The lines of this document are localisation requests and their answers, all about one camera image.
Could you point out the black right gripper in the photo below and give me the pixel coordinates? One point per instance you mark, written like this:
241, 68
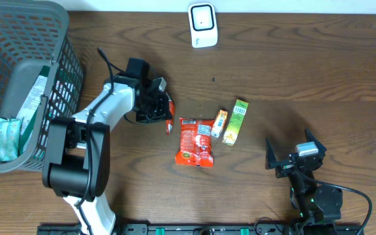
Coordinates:
284, 170

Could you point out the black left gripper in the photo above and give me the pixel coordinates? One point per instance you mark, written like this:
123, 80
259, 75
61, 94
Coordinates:
162, 112

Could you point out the slim red snack packet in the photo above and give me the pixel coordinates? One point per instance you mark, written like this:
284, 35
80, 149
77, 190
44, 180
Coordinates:
170, 120

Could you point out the green tea carton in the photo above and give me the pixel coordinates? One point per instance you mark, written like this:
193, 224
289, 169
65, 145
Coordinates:
235, 122

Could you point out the red chips bag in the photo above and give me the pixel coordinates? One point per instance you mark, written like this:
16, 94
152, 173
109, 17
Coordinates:
195, 143

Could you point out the orange tissue pack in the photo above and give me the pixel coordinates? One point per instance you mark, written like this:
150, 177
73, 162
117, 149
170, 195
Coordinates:
219, 123

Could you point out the green white glove package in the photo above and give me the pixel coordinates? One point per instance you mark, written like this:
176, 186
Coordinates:
28, 111

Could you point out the light green wipes pack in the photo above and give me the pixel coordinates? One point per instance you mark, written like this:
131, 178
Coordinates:
9, 139

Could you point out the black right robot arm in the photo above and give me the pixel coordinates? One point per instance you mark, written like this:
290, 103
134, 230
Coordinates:
317, 202

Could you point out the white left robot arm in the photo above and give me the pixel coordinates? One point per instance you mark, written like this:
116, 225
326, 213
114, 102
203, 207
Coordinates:
77, 159

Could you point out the grey plastic basket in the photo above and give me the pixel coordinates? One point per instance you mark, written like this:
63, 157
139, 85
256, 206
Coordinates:
34, 39

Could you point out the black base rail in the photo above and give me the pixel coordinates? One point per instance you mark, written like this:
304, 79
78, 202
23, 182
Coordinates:
144, 229

